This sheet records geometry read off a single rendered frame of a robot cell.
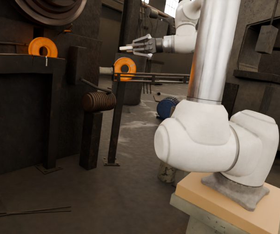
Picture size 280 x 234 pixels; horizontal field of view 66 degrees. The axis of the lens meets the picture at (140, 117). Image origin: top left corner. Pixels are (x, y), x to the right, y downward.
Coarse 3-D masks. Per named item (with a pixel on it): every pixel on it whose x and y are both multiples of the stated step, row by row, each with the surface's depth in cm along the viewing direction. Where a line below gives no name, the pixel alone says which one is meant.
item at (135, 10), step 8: (128, 0) 521; (136, 0) 503; (128, 8) 523; (136, 8) 510; (128, 16) 526; (136, 16) 517; (128, 24) 528; (136, 24) 524; (120, 32) 532; (128, 32) 530; (136, 32) 532; (120, 40) 539; (128, 40) 518
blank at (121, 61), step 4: (120, 60) 145; (124, 60) 145; (128, 60) 146; (132, 60) 147; (116, 64) 144; (120, 64) 145; (124, 64) 146; (128, 64) 147; (132, 64) 147; (116, 68) 145; (132, 68) 148; (128, 72) 148; (132, 72) 149
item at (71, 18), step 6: (12, 0) 105; (18, 0) 102; (84, 0) 128; (18, 6) 107; (24, 6) 105; (24, 12) 110; (30, 12) 108; (36, 12) 110; (78, 12) 127; (36, 18) 111; (42, 18) 113; (48, 18) 115; (66, 18) 123; (72, 18) 126; (48, 24) 116; (54, 24) 119; (60, 24) 121
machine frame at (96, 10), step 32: (0, 0) 110; (96, 0) 152; (0, 32) 109; (32, 32) 120; (96, 32) 159; (96, 64) 160; (0, 96) 117; (32, 96) 130; (64, 96) 147; (0, 128) 121; (32, 128) 135; (64, 128) 154; (0, 160) 126; (32, 160) 141
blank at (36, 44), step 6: (36, 42) 116; (42, 42) 118; (48, 42) 121; (30, 48) 115; (36, 48) 117; (48, 48) 122; (54, 48) 124; (36, 54) 117; (48, 54) 124; (54, 54) 125
